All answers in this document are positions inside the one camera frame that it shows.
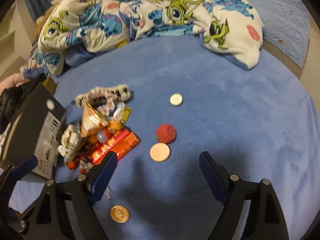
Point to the red lighter with gold text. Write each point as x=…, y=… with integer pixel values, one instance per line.
x=97, y=151

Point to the pink garment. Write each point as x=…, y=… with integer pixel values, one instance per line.
x=13, y=80

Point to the black puffer jacket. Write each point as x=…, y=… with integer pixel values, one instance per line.
x=12, y=99

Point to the dark cardboard sorting box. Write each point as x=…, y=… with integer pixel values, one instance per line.
x=34, y=132

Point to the small gold cardboard box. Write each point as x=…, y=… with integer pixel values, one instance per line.
x=50, y=85

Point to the fluffy black white hair scrunchie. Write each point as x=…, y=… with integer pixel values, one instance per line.
x=103, y=99

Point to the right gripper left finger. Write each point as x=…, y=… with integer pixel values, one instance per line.
x=50, y=219

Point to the peach round cookie disc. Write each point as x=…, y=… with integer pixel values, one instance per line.
x=160, y=152

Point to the monster cartoon print duvet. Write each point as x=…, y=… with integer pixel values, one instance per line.
x=231, y=27

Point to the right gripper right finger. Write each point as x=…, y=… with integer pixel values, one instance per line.
x=265, y=218

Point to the copper coin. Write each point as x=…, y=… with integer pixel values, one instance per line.
x=119, y=214

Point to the red strawberry ball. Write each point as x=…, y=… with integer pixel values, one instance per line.
x=166, y=133

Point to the small white round token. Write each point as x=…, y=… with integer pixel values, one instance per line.
x=176, y=99

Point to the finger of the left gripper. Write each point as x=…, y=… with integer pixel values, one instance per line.
x=26, y=167

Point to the blue bed sheet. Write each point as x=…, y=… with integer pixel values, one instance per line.
x=257, y=123

